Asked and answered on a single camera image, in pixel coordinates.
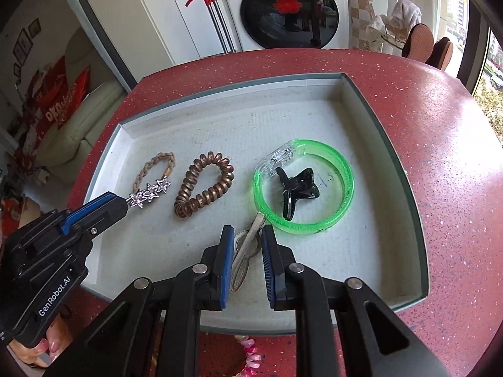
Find pink yellow beaded bracelet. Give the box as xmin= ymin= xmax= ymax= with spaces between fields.
xmin=235 ymin=334 xmax=263 ymax=377

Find white cloth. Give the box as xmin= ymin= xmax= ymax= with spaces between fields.
xmin=391 ymin=0 xmax=423 ymax=28

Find dark sliding door frame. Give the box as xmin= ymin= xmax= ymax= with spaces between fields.
xmin=64 ymin=0 xmax=138 ymax=93

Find copper spiral hair tie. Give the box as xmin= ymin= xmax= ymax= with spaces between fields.
xmin=174 ymin=150 xmax=235 ymax=218

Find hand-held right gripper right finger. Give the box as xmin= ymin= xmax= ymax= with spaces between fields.
xmin=261 ymin=225 xmax=449 ymax=377

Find white crumpled bag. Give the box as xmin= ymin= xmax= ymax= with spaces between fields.
xmin=367 ymin=14 xmax=405 ymax=54

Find beige braided hair tie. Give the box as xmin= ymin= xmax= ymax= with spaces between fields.
xmin=134 ymin=152 xmax=176 ymax=198

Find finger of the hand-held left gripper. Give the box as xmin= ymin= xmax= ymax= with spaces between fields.
xmin=65 ymin=207 xmax=130 ymax=260
xmin=58 ymin=191 xmax=130 ymax=237

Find red cloth pile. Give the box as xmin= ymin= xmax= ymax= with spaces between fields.
xmin=11 ymin=98 xmax=45 ymax=174

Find apartment tower blocks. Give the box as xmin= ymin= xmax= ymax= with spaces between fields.
xmin=445 ymin=0 xmax=469 ymax=29

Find red printed cushion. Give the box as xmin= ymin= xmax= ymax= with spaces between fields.
xmin=40 ymin=56 xmax=92 ymax=131

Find black claw hair clip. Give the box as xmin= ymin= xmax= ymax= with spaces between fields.
xmin=274 ymin=167 xmax=323 ymax=221

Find cream leather sofa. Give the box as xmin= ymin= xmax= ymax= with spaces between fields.
xmin=37 ymin=39 xmax=127 ymax=183

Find white front-load washing machine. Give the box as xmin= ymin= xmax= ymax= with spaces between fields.
xmin=214 ymin=0 xmax=350 ymax=52

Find white built-in cabinet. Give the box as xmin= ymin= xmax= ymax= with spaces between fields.
xmin=69 ymin=0 xmax=244 ymax=92

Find silver star hair clip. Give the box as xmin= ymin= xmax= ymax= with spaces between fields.
xmin=129 ymin=177 xmax=173 ymax=210

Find beige bow hair clip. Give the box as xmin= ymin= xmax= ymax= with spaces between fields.
xmin=230 ymin=211 xmax=266 ymax=293

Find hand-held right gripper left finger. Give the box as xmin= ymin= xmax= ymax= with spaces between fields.
xmin=45 ymin=226 xmax=235 ymax=377

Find red handled mop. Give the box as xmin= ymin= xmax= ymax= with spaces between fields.
xmin=185 ymin=0 xmax=237 ymax=55

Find black window frame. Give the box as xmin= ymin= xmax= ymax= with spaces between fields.
xmin=456 ymin=27 xmax=490 ymax=92

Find person's left hand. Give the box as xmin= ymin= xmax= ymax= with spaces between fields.
xmin=7 ymin=317 xmax=74 ymax=369

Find grey shallow tray box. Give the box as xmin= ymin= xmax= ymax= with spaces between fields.
xmin=79 ymin=71 xmax=430 ymax=330

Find green translucent bangle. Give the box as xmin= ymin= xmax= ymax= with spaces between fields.
xmin=252 ymin=139 xmax=355 ymax=237

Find checkered paper bag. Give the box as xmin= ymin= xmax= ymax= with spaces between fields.
xmin=346 ymin=0 xmax=374 ymax=50

